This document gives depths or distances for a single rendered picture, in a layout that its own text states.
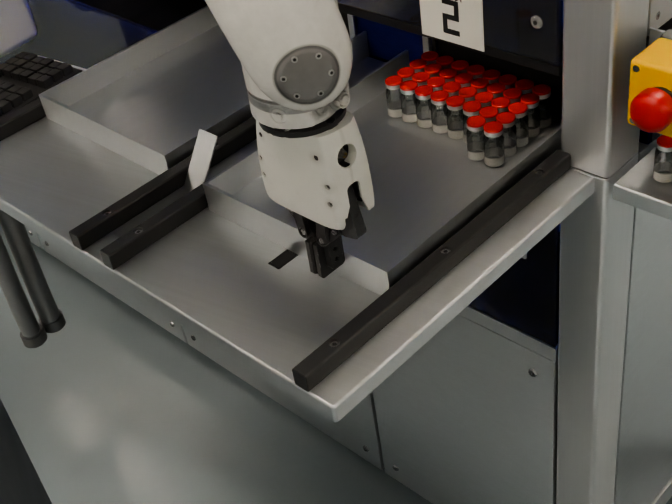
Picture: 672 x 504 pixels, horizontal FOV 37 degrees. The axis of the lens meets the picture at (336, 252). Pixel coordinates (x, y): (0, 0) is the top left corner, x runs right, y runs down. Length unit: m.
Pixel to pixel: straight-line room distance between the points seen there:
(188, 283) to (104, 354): 1.32
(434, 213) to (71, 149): 0.48
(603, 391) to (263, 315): 0.52
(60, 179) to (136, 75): 0.24
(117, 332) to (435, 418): 1.00
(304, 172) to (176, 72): 0.56
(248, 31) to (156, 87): 0.67
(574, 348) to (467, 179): 0.29
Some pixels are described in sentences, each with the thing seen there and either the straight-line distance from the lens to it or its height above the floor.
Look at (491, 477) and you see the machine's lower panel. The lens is 1.57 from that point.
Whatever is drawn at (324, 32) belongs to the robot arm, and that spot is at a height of 1.20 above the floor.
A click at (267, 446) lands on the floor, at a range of 2.01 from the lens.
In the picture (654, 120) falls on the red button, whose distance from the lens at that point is 0.96.
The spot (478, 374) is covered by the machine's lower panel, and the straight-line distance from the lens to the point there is 1.42.
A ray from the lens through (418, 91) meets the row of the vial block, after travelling 1.15.
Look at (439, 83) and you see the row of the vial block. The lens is 1.16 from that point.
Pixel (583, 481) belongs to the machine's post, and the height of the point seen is 0.38.
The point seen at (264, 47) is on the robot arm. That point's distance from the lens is 0.69.
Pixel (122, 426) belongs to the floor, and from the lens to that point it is 2.14.
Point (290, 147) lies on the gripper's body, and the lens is 0.84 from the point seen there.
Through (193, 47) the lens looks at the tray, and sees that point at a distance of 1.44.
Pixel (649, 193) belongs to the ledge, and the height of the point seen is 0.88.
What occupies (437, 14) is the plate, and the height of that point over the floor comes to 1.02.
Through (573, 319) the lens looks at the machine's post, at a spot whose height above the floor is 0.67.
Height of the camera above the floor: 1.50
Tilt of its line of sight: 38 degrees down
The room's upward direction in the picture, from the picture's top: 9 degrees counter-clockwise
